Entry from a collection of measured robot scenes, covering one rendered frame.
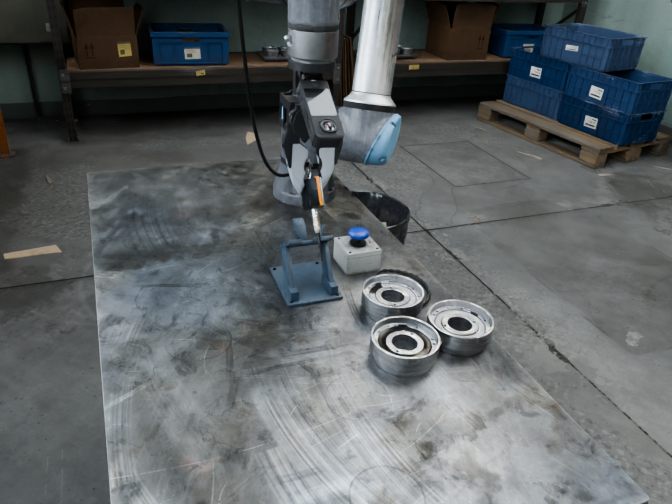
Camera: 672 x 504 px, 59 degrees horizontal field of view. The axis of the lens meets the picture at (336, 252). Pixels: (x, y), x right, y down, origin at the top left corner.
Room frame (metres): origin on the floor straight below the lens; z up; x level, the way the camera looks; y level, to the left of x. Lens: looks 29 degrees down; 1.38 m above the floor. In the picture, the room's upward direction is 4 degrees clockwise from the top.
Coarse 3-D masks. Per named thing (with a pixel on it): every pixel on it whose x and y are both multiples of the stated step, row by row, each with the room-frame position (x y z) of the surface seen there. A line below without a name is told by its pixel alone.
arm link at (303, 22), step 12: (288, 0) 0.90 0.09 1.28; (300, 0) 0.88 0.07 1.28; (312, 0) 0.87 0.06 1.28; (324, 0) 0.88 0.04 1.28; (336, 0) 0.89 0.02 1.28; (288, 12) 0.90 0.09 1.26; (300, 12) 0.87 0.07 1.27; (312, 12) 0.87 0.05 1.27; (324, 12) 0.88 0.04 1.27; (336, 12) 0.89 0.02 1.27; (288, 24) 0.90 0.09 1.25; (300, 24) 0.87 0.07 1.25; (312, 24) 0.87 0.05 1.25; (324, 24) 0.88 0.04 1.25; (336, 24) 0.89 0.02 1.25
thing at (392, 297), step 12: (384, 276) 0.89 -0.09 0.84; (396, 276) 0.89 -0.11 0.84; (384, 288) 0.86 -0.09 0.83; (396, 288) 0.86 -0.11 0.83; (408, 288) 0.87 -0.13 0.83; (420, 288) 0.85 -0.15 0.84; (372, 300) 0.80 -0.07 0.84; (384, 300) 0.82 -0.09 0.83; (396, 300) 0.86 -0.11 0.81; (408, 300) 0.83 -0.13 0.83; (420, 300) 0.81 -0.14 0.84; (372, 312) 0.80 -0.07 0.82; (384, 312) 0.79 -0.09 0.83; (396, 312) 0.79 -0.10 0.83; (408, 312) 0.79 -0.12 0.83
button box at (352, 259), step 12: (336, 240) 1.00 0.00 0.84; (348, 240) 1.00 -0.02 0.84; (372, 240) 1.01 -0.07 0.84; (336, 252) 0.99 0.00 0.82; (348, 252) 0.95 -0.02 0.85; (360, 252) 0.95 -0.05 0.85; (372, 252) 0.96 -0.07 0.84; (348, 264) 0.94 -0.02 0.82; (360, 264) 0.95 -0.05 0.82; (372, 264) 0.96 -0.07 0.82
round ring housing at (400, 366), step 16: (384, 320) 0.75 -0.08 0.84; (400, 320) 0.76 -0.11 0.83; (416, 320) 0.76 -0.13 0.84; (400, 336) 0.73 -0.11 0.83; (416, 336) 0.73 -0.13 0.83; (432, 336) 0.73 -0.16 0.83; (384, 352) 0.67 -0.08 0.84; (400, 352) 0.69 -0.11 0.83; (416, 352) 0.69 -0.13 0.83; (432, 352) 0.68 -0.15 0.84; (384, 368) 0.68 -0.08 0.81; (400, 368) 0.66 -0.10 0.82; (416, 368) 0.66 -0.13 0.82
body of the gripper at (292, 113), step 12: (288, 60) 0.90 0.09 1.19; (300, 72) 0.91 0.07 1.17; (312, 72) 0.87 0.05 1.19; (324, 72) 0.88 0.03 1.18; (288, 96) 0.92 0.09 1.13; (288, 108) 0.90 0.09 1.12; (300, 108) 0.87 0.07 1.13; (288, 120) 0.91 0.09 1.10; (300, 120) 0.87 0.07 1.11; (300, 132) 0.87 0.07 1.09
